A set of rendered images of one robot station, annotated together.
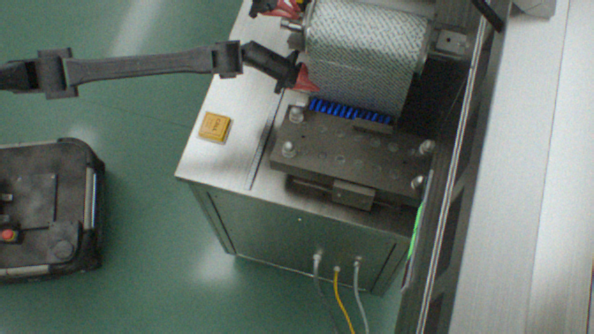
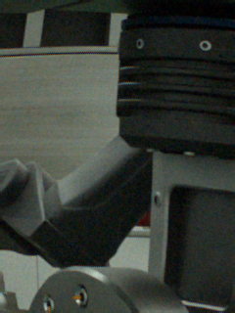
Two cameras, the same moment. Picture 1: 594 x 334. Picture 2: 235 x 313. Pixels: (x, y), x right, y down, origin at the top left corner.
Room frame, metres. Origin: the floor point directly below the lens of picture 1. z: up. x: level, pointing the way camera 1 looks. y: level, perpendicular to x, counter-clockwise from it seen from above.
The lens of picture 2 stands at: (1.10, 1.55, 1.30)
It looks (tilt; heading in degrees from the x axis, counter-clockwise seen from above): 3 degrees down; 245
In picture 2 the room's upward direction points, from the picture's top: 2 degrees clockwise
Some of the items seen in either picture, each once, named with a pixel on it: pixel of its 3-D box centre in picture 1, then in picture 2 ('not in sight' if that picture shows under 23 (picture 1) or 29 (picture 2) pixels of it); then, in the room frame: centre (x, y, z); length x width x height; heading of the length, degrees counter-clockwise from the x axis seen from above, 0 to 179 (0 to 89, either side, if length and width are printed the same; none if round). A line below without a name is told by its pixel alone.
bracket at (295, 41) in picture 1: (301, 54); not in sight; (0.84, -0.02, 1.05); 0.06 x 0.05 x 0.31; 71
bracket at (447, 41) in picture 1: (451, 42); not in sight; (0.70, -0.33, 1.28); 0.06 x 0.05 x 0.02; 71
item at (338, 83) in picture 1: (356, 89); not in sight; (0.70, -0.15, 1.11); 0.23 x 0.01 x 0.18; 71
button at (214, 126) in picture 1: (214, 126); not in sight; (0.72, 0.22, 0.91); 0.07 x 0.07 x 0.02; 71
